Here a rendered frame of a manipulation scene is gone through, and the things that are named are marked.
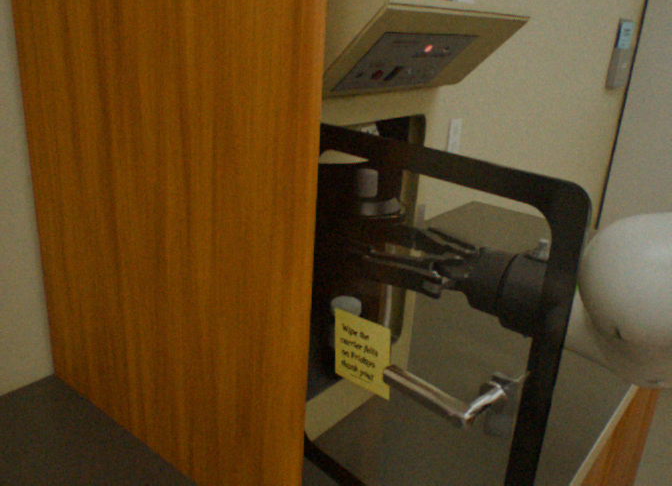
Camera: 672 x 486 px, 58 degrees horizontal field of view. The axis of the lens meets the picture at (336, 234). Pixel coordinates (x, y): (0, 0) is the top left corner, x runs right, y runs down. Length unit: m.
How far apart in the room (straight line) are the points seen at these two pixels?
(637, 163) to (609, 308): 3.19
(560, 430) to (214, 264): 0.58
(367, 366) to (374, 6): 0.34
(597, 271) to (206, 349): 0.41
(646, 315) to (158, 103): 0.48
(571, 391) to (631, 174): 2.71
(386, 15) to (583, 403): 0.71
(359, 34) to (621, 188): 3.23
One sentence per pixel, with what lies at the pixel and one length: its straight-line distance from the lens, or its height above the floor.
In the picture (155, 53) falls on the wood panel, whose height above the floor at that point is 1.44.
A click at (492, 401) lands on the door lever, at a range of 0.52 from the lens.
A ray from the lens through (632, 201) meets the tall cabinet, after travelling 3.73.
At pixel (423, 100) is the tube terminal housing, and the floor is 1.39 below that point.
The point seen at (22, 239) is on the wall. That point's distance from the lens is 0.99.
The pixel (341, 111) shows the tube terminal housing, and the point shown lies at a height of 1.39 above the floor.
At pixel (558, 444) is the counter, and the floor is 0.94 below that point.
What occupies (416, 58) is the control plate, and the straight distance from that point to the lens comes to 0.69.
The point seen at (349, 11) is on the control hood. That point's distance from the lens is 0.57.
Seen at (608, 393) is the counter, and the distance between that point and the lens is 1.10.
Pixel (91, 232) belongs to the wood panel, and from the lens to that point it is 0.82.
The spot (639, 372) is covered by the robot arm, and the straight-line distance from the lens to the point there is 0.63.
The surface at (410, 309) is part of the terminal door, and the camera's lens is 0.56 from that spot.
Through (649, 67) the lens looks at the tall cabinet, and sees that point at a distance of 3.64.
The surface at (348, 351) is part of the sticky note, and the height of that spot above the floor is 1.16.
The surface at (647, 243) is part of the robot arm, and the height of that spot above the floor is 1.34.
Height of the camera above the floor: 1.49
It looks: 20 degrees down
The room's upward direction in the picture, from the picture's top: 4 degrees clockwise
